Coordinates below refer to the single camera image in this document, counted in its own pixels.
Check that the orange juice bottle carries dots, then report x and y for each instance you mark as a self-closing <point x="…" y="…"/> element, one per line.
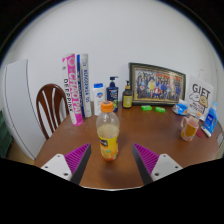
<point x="108" y="140"/>

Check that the dark blue pump bottle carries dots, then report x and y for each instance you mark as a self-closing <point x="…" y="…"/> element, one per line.
<point x="112" y="93"/>

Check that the yellow pump bottle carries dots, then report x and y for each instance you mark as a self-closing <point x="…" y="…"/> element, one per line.
<point x="127" y="99"/>

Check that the flat round red coaster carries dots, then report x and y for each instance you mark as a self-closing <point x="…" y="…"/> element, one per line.
<point x="200" y="134"/>

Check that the white door panel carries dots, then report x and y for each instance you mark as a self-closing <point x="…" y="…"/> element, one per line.
<point x="18" y="106"/>

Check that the green soap bar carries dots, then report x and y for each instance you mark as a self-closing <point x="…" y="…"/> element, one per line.
<point x="146" y="108"/>
<point x="160" y="109"/>

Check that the white paper gift bag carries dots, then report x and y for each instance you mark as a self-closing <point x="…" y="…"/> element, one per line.
<point x="200" y="95"/>

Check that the pink mug with orange print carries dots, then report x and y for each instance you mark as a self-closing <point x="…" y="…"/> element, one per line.
<point x="190" y="130"/>

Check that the framed group photo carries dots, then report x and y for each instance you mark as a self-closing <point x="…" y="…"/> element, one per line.
<point x="156" y="85"/>

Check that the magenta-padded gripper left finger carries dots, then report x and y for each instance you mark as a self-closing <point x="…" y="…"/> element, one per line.
<point x="56" y="165"/>

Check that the dark wooden chair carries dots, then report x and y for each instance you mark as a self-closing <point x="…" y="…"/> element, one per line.
<point x="41" y="106"/>

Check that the white shampoo bottle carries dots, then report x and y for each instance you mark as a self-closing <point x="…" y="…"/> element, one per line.
<point x="98" y="98"/>

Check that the blue detergent bottle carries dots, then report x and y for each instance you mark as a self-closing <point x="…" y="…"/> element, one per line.
<point x="211" y="118"/>

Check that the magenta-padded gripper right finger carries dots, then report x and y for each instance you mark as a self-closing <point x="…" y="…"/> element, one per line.
<point x="166" y="165"/>

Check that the white shuttlecock tube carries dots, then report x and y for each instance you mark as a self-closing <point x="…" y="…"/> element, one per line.
<point x="86" y="86"/>

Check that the pink shuttlecock tube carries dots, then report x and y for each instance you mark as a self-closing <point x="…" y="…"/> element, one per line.
<point x="72" y="90"/>

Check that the blue tissue pack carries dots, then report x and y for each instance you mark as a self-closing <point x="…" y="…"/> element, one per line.
<point x="180" y="108"/>

